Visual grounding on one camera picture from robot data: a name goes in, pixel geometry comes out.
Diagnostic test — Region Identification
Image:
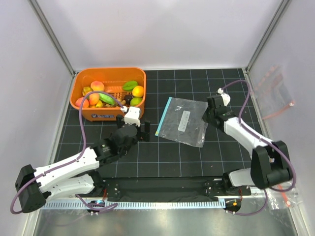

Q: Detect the green pear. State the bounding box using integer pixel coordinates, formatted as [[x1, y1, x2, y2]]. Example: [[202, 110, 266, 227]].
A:
[[130, 97, 143, 107]]

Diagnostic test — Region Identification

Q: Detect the brown longan bunch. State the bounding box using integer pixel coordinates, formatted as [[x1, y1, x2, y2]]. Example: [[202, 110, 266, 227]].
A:
[[103, 99, 126, 108]]

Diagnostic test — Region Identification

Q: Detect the clear zip top bag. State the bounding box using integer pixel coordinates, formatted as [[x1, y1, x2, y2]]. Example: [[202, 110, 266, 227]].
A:
[[155, 97, 208, 148]]

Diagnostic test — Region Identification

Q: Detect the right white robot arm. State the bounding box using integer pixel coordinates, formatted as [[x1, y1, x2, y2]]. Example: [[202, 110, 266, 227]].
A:
[[202, 93, 296, 195]]

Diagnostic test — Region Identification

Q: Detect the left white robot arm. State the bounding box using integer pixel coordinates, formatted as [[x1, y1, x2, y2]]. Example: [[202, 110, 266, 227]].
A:
[[10, 115, 151, 214]]

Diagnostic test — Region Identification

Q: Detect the dark purple mangosteen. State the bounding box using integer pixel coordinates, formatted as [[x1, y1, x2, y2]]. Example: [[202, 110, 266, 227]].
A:
[[124, 94, 133, 104]]

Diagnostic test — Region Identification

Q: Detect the yellow orange mango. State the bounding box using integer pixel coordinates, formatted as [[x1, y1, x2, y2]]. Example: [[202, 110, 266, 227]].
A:
[[132, 86, 144, 98]]

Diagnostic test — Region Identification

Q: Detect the green starfruit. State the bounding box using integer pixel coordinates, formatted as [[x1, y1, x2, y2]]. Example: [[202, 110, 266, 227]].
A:
[[122, 80, 138, 91]]

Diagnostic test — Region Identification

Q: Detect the black grid mat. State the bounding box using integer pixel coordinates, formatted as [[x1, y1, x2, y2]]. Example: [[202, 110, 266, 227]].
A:
[[46, 68, 269, 178]]

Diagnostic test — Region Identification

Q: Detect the yellow banana bunch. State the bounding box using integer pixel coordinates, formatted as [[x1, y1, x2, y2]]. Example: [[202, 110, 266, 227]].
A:
[[89, 100, 104, 108]]

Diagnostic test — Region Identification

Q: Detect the peach in middle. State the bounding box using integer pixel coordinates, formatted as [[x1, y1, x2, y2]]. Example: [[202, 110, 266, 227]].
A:
[[89, 93, 99, 106]]

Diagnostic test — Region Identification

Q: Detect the peach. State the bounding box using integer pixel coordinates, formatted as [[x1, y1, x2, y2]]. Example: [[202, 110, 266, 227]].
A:
[[90, 81, 105, 91], [89, 93, 99, 106], [75, 97, 90, 108]]

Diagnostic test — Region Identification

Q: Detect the orange plastic basket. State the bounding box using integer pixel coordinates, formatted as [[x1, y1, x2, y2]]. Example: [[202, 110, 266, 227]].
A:
[[69, 67, 147, 122]]

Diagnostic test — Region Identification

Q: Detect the peach at back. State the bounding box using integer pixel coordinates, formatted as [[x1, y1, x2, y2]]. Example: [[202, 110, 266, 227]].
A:
[[90, 81, 105, 91]]

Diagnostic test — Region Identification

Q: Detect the yellow starfruit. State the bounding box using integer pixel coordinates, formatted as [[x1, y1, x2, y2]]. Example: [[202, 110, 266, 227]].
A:
[[82, 87, 93, 96]]

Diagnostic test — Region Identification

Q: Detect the peach at front left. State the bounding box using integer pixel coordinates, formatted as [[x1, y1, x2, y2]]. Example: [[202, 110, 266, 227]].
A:
[[75, 97, 90, 108]]

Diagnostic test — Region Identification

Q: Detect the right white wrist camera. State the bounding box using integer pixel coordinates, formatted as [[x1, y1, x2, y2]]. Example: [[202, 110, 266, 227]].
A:
[[217, 88, 231, 106]]

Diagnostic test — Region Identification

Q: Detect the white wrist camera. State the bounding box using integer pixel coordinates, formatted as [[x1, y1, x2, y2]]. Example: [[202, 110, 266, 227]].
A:
[[124, 107, 140, 127], [217, 88, 231, 106]]

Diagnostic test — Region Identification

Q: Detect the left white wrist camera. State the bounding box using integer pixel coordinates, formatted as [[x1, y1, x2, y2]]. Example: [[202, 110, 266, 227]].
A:
[[124, 107, 140, 127]]

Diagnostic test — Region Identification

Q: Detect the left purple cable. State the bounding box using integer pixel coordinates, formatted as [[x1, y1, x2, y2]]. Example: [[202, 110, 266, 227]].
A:
[[9, 91, 128, 215]]

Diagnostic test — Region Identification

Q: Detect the slotted cable duct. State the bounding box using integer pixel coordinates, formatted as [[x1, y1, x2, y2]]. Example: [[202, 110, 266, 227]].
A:
[[41, 199, 225, 210]]

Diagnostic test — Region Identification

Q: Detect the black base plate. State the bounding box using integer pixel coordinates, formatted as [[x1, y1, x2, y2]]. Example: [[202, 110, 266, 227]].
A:
[[102, 176, 251, 203]]

